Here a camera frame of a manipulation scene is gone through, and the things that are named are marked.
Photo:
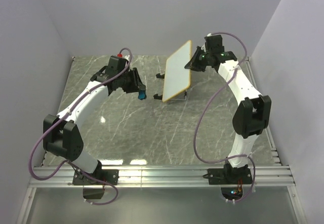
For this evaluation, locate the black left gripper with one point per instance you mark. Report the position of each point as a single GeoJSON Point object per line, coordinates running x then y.
{"type": "Point", "coordinates": [134, 74]}

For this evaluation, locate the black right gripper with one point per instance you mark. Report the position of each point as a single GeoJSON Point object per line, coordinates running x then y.
{"type": "Point", "coordinates": [193, 64]}

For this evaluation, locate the blue whiteboard eraser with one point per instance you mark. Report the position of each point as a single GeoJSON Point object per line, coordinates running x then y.
{"type": "Point", "coordinates": [142, 95]}

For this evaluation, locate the orange framed whiteboard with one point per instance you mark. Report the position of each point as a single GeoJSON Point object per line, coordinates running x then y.
{"type": "Point", "coordinates": [176, 77]}

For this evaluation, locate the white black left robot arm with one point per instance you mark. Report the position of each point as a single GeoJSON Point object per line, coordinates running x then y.
{"type": "Point", "coordinates": [62, 132]}

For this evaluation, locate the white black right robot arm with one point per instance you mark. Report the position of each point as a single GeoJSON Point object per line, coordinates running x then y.
{"type": "Point", "coordinates": [250, 118]}

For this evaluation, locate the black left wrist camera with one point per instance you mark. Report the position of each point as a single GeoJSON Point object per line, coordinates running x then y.
{"type": "Point", "coordinates": [115, 65]}

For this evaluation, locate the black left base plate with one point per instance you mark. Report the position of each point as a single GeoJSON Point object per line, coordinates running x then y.
{"type": "Point", "coordinates": [107, 175]}

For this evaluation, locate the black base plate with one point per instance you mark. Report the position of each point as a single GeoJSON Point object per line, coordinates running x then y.
{"type": "Point", "coordinates": [227, 177]}
{"type": "Point", "coordinates": [107, 175]}

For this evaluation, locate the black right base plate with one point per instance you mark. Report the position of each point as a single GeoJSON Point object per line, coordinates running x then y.
{"type": "Point", "coordinates": [227, 177]}

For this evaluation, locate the aluminium front rail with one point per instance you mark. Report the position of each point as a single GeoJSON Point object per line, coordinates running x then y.
{"type": "Point", "coordinates": [162, 177]}

